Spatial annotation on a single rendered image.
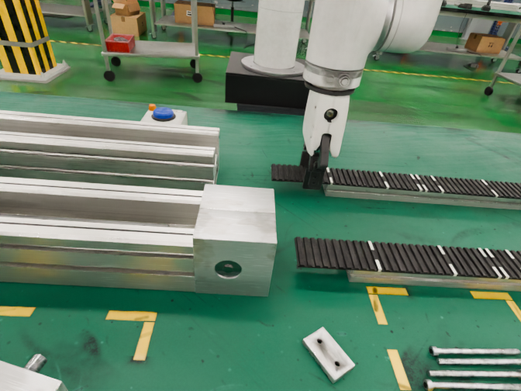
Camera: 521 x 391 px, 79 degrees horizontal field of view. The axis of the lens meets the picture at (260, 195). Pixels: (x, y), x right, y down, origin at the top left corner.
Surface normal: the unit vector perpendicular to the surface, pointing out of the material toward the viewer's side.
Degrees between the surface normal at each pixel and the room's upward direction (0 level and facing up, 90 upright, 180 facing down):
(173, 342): 0
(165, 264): 90
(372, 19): 87
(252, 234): 0
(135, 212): 90
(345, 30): 90
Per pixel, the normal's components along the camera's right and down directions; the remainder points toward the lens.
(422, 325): 0.09, -0.80
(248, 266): 0.00, 0.60
